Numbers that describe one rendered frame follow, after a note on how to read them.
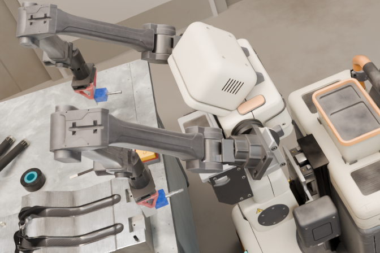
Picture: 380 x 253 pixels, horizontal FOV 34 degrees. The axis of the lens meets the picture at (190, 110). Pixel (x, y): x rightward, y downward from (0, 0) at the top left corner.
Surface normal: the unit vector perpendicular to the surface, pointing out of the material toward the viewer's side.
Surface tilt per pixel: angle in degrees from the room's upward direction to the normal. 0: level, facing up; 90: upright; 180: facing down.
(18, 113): 0
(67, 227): 25
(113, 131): 70
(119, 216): 0
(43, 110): 0
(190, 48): 42
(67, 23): 65
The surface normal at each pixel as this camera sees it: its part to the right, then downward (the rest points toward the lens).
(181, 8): 0.29, 0.66
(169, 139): 0.77, -0.16
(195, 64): -0.81, -0.22
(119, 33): 0.63, -0.05
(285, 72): -0.26, -0.65
